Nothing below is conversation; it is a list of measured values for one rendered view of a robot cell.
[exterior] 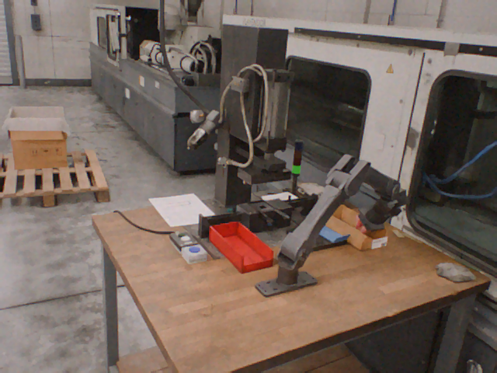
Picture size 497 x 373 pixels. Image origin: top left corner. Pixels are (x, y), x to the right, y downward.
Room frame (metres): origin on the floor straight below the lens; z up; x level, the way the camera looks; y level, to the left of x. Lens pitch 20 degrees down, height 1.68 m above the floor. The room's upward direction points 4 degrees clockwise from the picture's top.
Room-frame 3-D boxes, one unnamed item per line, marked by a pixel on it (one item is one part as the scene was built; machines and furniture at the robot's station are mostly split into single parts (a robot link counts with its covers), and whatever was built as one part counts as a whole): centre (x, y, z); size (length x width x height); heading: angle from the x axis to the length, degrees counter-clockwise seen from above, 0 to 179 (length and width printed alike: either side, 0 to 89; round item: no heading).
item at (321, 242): (1.58, -0.28, 0.91); 0.17 x 0.16 x 0.02; 121
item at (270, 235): (1.75, -0.06, 0.88); 0.65 x 0.50 x 0.03; 121
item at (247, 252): (1.42, 0.01, 0.93); 0.25 x 0.12 x 0.06; 31
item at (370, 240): (1.64, -0.43, 0.93); 0.25 x 0.13 x 0.08; 31
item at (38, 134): (4.45, 2.11, 0.40); 0.67 x 0.60 x 0.50; 23
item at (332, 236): (1.58, -0.33, 0.93); 0.15 x 0.07 x 0.03; 35
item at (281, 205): (1.66, -0.08, 0.98); 0.20 x 0.10 x 0.01; 121
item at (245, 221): (1.66, -0.08, 0.94); 0.20 x 0.10 x 0.07; 121
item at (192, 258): (1.36, 0.16, 0.90); 0.07 x 0.07 x 0.06; 31
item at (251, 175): (1.72, -0.03, 1.22); 0.26 x 0.18 x 0.30; 31
